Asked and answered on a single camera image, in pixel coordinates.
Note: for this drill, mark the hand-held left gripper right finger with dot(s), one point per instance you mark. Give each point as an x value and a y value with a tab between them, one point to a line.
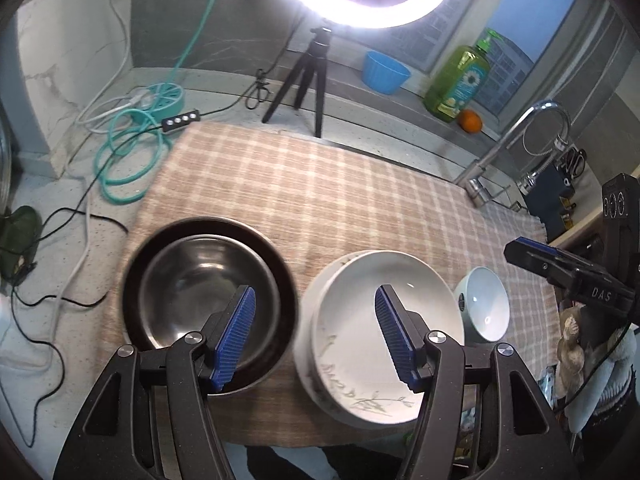
395	340

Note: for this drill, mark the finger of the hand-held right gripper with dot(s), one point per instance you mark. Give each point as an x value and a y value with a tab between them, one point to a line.
565	270

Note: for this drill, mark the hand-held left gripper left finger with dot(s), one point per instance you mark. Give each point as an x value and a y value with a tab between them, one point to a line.
232	340

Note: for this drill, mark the white plate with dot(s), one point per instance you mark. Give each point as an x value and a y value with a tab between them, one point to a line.
360	300

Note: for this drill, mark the dark brown bowl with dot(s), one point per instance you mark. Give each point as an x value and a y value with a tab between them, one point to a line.
287	305

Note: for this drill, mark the stainless steel bowl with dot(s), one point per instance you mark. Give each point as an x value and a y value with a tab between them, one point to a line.
200	280

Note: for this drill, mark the large pink floral plate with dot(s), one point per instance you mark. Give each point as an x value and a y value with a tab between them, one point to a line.
303	340

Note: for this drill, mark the pale blue ceramic bowl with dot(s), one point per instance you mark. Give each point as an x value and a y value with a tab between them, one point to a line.
487	305

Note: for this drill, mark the person's right forearm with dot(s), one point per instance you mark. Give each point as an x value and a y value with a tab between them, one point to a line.
600	385

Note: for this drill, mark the dark blue utensil holder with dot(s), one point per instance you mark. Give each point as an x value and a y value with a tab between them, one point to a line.
547	195

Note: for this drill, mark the chrome faucet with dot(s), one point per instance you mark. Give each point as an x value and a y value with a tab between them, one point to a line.
500	145

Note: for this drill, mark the checked beige table mat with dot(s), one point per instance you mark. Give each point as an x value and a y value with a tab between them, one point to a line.
325	200

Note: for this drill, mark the orange fruit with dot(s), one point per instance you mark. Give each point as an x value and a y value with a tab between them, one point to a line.
470	121

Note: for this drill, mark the green dish soap bottle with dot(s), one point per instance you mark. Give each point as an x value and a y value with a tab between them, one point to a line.
460	80

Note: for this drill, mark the black inline remote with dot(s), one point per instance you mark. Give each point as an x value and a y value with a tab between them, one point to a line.
181	120

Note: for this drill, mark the dark green plastic object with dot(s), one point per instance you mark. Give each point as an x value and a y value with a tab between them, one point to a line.
20	230

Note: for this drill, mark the blue plastic basin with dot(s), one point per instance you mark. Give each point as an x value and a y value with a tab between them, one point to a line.
385	72

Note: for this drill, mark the black tripod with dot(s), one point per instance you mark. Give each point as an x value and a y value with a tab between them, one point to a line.
310	60

